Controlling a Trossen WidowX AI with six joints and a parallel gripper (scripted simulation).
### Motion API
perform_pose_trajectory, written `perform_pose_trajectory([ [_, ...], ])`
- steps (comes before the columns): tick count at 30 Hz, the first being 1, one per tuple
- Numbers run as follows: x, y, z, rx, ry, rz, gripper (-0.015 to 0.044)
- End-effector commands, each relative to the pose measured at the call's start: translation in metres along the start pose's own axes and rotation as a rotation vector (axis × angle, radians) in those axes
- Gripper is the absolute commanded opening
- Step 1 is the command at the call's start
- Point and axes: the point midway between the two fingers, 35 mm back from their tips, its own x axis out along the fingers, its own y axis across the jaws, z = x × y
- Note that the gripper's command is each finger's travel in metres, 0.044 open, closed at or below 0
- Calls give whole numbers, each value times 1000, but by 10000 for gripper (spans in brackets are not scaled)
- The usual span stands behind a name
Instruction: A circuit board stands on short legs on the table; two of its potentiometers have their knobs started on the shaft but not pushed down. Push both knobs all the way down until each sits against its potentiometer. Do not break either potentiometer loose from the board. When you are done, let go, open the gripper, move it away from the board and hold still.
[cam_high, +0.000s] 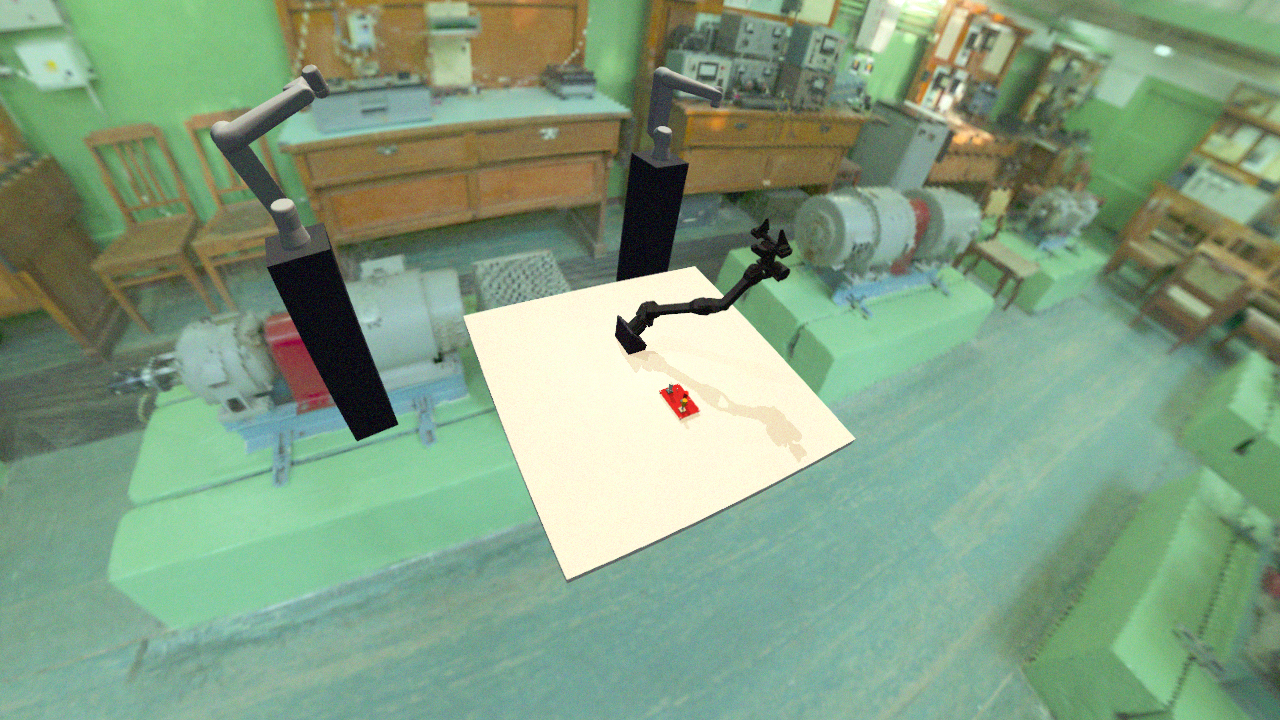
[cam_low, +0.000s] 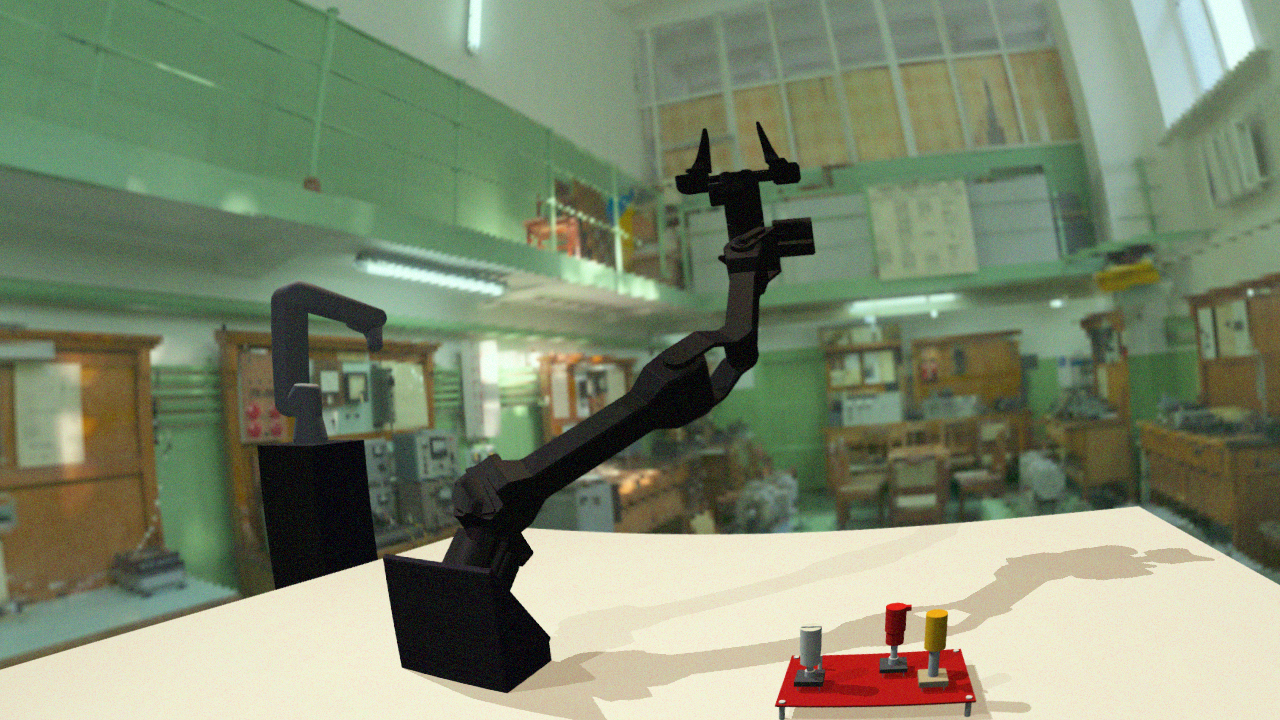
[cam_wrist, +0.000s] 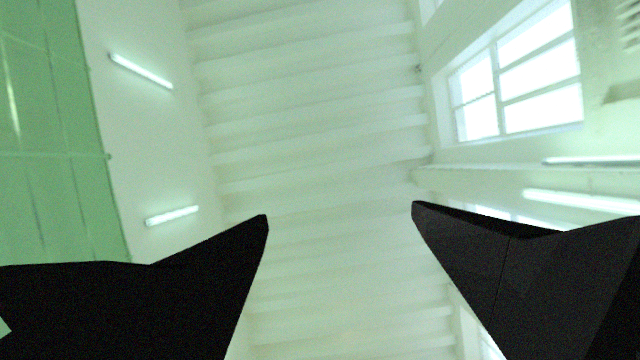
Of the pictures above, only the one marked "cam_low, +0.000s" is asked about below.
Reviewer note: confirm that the red circuit board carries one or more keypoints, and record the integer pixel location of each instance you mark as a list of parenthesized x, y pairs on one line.
[(931, 677)]

